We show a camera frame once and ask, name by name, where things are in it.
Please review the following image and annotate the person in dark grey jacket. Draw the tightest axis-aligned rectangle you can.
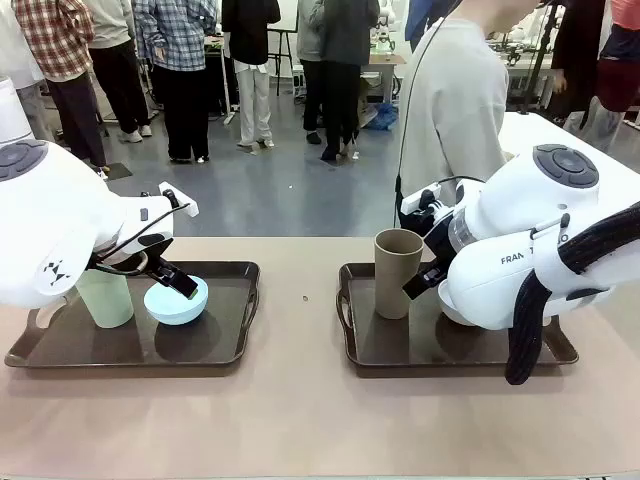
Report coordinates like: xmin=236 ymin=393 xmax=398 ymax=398
xmin=309 ymin=0 xmax=382 ymax=164

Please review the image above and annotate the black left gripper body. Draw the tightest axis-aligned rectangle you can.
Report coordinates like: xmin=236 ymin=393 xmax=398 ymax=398
xmin=143 ymin=242 xmax=177 ymax=281

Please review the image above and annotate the black stand pole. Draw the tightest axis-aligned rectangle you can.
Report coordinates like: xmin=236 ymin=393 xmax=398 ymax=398
xmin=519 ymin=0 xmax=560 ymax=115

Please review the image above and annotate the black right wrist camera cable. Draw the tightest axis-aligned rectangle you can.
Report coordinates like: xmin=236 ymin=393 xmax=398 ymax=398
xmin=433 ymin=173 xmax=487 ymax=194

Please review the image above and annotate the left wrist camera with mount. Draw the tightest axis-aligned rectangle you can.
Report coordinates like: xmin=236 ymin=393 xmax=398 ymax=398
xmin=158 ymin=181 xmax=199 ymax=219

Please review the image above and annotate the blue plastic bag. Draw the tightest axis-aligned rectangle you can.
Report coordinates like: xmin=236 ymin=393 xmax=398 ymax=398
xmin=369 ymin=102 xmax=401 ymax=132

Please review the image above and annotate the brown tall cup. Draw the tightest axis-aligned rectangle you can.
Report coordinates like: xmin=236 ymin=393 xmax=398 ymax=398
xmin=373 ymin=228 xmax=425 ymax=320

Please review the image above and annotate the person in blue plaid shirt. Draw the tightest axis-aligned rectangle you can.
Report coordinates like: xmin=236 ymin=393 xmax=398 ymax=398
xmin=130 ymin=0 xmax=222 ymax=165

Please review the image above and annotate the black braided cable sleeve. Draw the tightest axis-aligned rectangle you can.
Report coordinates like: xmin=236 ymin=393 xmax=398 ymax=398
xmin=503 ymin=202 xmax=640 ymax=386

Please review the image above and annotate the person in red plaid shirt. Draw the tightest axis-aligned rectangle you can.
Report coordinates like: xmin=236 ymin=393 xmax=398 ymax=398
xmin=10 ymin=0 xmax=110 ymax=181

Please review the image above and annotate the person in black coat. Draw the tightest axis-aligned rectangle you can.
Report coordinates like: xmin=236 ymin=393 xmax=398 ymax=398
xmin=551 ymin=0 xmax=609 ymax=129

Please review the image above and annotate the small wooden desk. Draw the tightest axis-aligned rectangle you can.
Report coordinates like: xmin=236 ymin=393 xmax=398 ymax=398
xmin=367 ymin=52 xmax=407 ymax=104

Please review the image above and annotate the grey white bowl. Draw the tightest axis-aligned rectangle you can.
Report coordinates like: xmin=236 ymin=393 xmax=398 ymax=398
xmin=437 ymin=279 xmax=486 ymax=329

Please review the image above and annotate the dark floor mat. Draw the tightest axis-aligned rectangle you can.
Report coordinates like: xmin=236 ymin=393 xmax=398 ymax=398
xmin=92 ymin=160 xmax=134 ymax=180

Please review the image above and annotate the person in grey hoodie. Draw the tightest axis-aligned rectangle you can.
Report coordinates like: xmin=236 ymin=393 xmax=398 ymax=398
xmin=296 ymin=0 xmax=331 ymax=146

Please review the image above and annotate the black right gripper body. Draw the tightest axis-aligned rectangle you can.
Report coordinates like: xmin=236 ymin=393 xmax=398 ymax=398
xmin=423 ymin=213 xmax=460 ymax=275

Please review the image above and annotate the person in red clothes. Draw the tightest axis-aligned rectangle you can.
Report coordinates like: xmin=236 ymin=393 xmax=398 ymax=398
xmin=597 ymin=0 xmax=640 ymax=115

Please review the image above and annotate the person in black top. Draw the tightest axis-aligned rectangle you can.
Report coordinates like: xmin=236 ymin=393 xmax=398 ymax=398
xmin=221 ymin=0 xmax=283 ymax=150

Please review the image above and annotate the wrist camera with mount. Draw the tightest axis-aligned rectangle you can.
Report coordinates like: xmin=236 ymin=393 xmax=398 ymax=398
xmin=158 ymin=181 xmax=199 ymax=219
xmin=398 ymin=182 xmax=451 ymax=236

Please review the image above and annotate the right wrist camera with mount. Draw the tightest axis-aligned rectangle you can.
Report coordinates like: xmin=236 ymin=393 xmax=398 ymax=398
xmin=398 ymin=182 xmax=451 ymax=236

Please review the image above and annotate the light blue bowl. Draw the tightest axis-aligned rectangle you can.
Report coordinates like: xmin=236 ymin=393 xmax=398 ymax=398
xmin=143 ymin=274 xmax=210 ymax=326

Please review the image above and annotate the white cylindrical air purifier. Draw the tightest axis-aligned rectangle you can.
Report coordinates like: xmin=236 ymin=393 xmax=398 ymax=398
xmin=0 ymin=74 xmax=35 ymax=146

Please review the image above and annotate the thin black hanging cable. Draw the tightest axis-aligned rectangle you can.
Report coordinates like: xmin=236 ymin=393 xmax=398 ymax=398
xmin=392 ymin=0 xmax=464 ymax=229

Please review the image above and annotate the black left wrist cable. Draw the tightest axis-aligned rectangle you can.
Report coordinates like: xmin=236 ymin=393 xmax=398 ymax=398
xmin=92 ymin=199 xmax=194 ymax=276

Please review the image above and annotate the dark brown plastic tray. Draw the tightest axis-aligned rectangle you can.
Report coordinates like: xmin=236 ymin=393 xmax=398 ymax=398
xmin=3 ymin=260 xmax=262 ymax=370
xmin=335 ymin=262 xmax=580 ymax=371

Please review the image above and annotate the person in grey top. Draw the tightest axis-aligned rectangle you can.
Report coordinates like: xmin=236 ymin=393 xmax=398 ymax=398
xmin=84 ymin=0 xmax=154 ymax=145

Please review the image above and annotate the pale green tall cup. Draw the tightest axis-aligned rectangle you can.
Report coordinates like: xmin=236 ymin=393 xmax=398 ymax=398
xmin=74 ymin=268 xmax=135 ymax=330

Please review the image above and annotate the person in light grey shirt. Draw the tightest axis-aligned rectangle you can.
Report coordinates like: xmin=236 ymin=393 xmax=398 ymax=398
xmin=398 ymin=0 xmax=542 ymax=211

